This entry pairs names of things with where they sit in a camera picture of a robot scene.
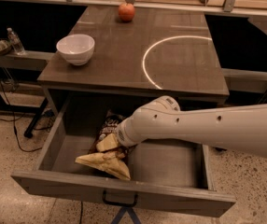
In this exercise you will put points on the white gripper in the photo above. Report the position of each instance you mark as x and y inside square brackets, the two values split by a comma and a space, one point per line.
[123, 135]

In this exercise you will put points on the brown sea salt chip bag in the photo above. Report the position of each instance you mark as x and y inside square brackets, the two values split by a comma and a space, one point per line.
[108, 150]

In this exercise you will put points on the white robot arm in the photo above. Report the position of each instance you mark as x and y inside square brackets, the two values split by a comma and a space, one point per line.
[240, 128]

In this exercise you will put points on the grey wooden open drawer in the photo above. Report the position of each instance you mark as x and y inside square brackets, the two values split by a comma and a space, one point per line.
[163, 175]

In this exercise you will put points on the grey wooden counter cabinet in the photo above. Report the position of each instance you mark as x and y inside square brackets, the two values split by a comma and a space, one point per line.
[160, 52]

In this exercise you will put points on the white ceramic bowl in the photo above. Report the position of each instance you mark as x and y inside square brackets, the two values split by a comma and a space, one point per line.
[76, 49]

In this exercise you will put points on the grey side bench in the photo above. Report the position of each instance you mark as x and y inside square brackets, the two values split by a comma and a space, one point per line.
[31, 60]

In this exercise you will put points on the red apple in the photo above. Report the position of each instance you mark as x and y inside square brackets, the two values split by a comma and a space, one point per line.
[126, 12]

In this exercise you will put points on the clear plastic water bottle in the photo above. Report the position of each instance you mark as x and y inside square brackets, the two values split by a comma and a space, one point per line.
[15, 42]

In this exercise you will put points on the black metal drawer handle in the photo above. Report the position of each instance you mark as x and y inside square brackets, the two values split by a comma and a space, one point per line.
[119, 200]

